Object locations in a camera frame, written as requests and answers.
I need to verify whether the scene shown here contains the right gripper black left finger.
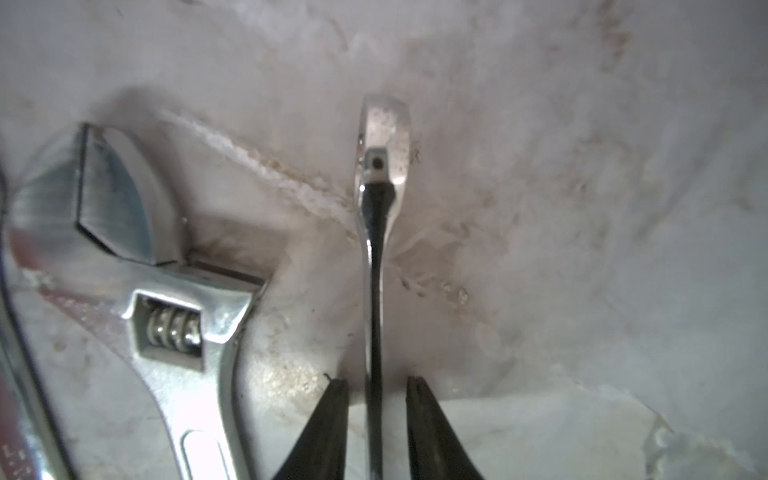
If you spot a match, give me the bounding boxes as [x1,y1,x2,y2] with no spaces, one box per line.
[274,379,350,480]

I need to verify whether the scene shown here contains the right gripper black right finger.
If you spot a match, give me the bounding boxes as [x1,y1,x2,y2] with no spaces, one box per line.
[406,376,483,480]

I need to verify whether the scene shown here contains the large silver combination wrench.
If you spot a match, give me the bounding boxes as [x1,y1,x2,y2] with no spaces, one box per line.
[0,173,76,480]

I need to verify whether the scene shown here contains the long silver combination wrench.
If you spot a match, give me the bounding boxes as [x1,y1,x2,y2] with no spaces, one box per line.
[354,94,412,479]

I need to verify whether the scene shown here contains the silver adjustable wrench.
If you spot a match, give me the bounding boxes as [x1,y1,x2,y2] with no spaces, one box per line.
[5,123,265,479]

